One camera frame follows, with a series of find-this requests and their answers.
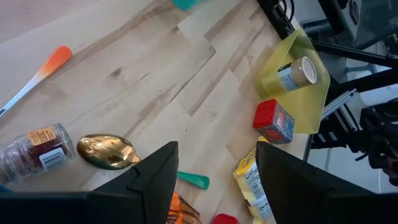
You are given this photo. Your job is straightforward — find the clear glass spice jar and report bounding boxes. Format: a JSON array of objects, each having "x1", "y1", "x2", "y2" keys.
[{"x1": 0, "y1": 123, "x2": 78, "y2": 185}]

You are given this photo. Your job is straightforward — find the orange snack bag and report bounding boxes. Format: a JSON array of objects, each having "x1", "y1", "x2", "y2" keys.
[{"x1": 167, "y1": 191, "x2": 202, "y2": 224}]

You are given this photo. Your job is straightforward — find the black table frame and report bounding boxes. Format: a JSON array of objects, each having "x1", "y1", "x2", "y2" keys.
[{"x1": 257, "y1": 0, "x2": 398, "y2": 162}]

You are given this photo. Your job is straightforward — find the gold spoon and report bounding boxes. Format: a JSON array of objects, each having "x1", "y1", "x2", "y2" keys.
[{"x1": 76, "y1": 133, "x2": 142, "y2": 171}]

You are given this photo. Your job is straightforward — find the light green plastic tray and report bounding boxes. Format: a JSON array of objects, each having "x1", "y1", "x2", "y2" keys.
[{"x1": 171, "y1": 0, "x2": 200, "y2": 12}]

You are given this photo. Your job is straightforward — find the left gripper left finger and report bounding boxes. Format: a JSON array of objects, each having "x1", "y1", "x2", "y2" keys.
[{"x1": 88, "y1": 141, "x2": 180, "y2": 224}]

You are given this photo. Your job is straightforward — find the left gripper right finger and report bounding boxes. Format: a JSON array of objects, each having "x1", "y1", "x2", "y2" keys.
[{"x1": 256, "y1": 141, "x2": 383, "y2": 224}]

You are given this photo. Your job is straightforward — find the orange-handled spoon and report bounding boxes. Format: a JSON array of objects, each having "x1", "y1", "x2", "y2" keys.
[{"x1": 0, "y1": 45, "x2": 73, "y2": 118}]

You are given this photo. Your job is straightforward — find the patterned tin with red lid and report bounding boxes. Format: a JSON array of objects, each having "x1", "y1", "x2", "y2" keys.
[
  {"x1": 252, "y1": 98, "x2": 295, "y2": 145},
  {"x1": 212, "y1": 213, "x2": 239, "y2": 224}
]

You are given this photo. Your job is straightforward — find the silver fork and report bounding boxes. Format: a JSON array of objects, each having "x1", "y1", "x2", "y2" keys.
[{"x1": 177, "y1": 170, "x2": 210, "y2": 190}]

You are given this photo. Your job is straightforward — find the round metal spice tin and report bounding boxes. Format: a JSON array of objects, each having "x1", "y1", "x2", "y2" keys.
[{"x1": 260, "y1": 55, "x2": 318, "y2": 98}]

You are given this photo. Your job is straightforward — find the yellow plastic tray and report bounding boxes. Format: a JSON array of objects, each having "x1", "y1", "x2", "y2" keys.
[{"x1": 253, "y1": 29, "x2": 331, "y2": 134}]

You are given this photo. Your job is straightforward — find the yellow creamy chicken ramen packet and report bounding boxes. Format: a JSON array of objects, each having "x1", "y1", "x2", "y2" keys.
[{"x1": 233, "y1": 136, "x2": 276, "y2": 224}]

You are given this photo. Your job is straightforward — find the grey aluminium frame rail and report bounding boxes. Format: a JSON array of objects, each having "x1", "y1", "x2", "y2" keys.
[{"x1": 322, "y1": 88, "x2": 358, "y2": 121}]

